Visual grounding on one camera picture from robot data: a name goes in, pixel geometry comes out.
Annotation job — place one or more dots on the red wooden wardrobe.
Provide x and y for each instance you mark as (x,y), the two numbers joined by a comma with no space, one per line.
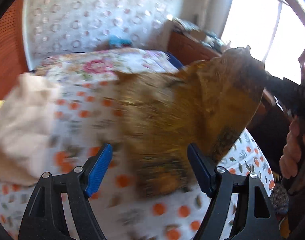
(12,56)

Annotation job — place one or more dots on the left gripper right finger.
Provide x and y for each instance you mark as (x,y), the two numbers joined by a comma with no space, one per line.
(212,179)

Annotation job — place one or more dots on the gold patterned cloth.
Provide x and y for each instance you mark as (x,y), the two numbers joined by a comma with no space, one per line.
(162,113)

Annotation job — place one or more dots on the circle pattern lace curtain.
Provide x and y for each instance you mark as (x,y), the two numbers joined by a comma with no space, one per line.
(56,27)

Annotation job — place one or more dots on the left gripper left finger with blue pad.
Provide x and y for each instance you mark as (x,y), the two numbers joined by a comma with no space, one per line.
(95,169)

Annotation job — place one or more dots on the floral bed blanket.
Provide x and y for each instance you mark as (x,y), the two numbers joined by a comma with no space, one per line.
(78,68)

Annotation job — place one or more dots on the window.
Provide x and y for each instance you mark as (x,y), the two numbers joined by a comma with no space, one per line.
(272,30)

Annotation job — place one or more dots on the orange print white cloth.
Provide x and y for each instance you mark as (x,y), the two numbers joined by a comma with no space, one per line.
(86,116)

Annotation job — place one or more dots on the right hand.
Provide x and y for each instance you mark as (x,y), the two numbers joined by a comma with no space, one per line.
(291,152)

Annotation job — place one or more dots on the wooden sideboard cabinet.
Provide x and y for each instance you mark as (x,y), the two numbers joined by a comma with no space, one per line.
(232,92)

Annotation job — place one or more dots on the blue box at headboard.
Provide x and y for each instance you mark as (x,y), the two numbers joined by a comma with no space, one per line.
(116,42)

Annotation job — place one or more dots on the beige plain cloth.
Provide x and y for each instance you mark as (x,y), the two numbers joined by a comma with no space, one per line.
(27,119)

